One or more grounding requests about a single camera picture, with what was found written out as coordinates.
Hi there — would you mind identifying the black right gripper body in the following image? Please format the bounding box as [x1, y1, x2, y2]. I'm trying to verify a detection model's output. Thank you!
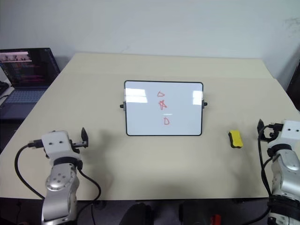
[261, 122, 284, 143]

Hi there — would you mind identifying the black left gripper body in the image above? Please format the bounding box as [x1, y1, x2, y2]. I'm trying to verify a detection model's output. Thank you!
[68, 138, 83, 154]

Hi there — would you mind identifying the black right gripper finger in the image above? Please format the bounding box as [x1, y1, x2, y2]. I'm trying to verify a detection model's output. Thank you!
[257, 119, 265, 136]

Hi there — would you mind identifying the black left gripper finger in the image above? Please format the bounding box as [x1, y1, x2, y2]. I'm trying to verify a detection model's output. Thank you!
[81, 127, 90, 149]

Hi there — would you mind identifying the yellow and black eraser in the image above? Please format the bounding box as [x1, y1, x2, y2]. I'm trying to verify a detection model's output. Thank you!
[227, 129, 244, 149]

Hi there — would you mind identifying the dark chair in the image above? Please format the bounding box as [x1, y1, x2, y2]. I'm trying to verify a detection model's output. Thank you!
[286, 59, 300, 104]

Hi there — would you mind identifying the open dark blue laptop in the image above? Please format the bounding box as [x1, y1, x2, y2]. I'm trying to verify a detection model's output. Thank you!
[0, 47, 61, 120]

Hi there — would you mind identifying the small black-framed whiteboard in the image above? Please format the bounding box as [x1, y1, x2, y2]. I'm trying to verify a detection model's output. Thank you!
[119, 80, 208, 137]

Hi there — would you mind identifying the dark rounded shape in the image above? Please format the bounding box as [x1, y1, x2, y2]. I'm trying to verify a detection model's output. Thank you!
[120, 202, 153, 225]

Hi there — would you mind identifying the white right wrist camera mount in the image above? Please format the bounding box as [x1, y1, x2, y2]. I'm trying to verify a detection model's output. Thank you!
[280, 120, 300, 146]

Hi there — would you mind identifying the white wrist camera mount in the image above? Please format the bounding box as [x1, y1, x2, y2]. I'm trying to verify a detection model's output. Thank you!
[41, 130, 80, 160]
[280, 120, 300, 146]

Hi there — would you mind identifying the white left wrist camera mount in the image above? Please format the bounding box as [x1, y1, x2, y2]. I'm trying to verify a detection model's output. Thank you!
[41, 130, 80, 160]

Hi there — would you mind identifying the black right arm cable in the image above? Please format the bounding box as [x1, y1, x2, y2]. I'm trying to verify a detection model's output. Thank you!
[257, 134, 275, 196]

